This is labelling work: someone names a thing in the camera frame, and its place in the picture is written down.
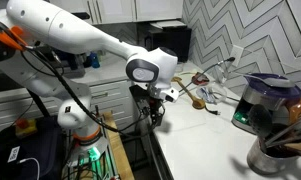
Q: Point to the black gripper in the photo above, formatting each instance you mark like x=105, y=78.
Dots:
x=157, y=107

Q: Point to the wooden spoon with round bowl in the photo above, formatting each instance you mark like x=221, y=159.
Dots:
x=198, y=103

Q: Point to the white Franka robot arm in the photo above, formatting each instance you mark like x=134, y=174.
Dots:
x=73, y=30

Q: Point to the black slotted spoon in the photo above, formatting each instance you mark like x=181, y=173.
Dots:
x=260, y=120

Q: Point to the wooden board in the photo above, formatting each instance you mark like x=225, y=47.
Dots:
x=118, y=146

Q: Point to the white lower cabinet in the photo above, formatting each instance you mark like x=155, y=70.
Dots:
x=113, y=100

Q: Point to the blue white packet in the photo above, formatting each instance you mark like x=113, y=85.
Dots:
x=207, y=94

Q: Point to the large clear glass bowl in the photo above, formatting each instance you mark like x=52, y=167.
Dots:
x=220, y=93

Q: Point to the clear drinking glass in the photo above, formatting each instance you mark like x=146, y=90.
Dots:
x=224, y=71

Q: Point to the blue bottle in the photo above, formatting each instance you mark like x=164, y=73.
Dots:
x=95, y=60

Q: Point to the white paper sheet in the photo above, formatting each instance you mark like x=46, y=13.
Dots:
x=168, y=24

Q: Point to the black countertop appliance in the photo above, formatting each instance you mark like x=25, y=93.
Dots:
x=75, y=65

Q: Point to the purple lidded steel appliance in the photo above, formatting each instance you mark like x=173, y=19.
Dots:
x=266, y=96

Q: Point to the steel utensil holder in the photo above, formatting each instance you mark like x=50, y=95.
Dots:
x=268, y=160

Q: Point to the black tripod stand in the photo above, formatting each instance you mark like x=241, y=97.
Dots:
x=40, y=105

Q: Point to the black bag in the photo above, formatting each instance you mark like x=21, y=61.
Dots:
x=33, y=146

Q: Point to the yellow red emergency stop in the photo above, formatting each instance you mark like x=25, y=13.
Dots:
x=26, y=128

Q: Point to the brown orange utensil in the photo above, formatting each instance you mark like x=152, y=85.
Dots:
x=298, y=108

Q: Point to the light wooden turner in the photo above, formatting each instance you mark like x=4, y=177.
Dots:
x=298, y=146

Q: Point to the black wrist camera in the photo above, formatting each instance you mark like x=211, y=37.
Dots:
x=139, y=98

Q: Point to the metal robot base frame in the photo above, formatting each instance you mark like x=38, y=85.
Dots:
x=90, y=158

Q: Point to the white wall outlet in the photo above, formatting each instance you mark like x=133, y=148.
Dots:
x=237, y=55

